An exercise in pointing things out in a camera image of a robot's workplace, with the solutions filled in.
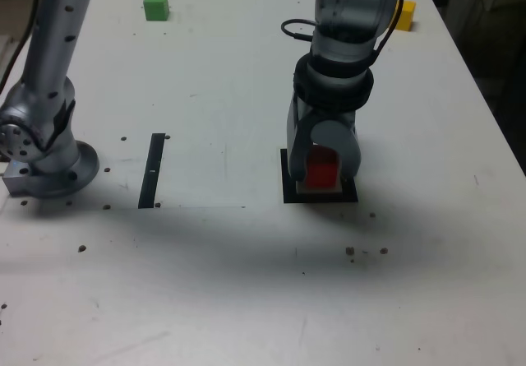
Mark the yellow cube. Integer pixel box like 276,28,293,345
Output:
393,0,417,32

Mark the black tape square outline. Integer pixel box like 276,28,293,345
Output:
279,147,359,205

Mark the red cube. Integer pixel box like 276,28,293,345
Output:
306,146,341,189

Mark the black tape strip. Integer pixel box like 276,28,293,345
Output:
137,132,165,210

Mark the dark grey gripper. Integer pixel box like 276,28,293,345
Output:
286,94,363,183

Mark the green cube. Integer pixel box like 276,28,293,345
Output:
143,0,171,22

